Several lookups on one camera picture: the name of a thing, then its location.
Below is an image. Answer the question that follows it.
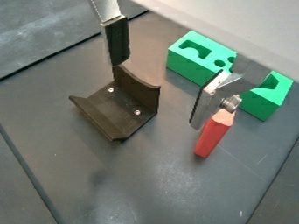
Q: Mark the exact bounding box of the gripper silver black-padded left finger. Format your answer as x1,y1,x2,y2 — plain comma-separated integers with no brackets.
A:
88,0,130,67

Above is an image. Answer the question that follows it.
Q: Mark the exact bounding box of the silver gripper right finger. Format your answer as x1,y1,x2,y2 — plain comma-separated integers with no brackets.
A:
190,54,271,130

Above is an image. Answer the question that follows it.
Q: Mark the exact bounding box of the red square-circle peg object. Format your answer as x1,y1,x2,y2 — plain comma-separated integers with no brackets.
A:
192,108,238,158

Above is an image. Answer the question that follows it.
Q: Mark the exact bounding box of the green shape-sorting board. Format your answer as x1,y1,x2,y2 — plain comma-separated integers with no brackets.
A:
166,31,294,121

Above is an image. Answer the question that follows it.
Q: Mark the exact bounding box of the black curved holder stand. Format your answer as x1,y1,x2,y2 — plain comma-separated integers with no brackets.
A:
70,65,160,141

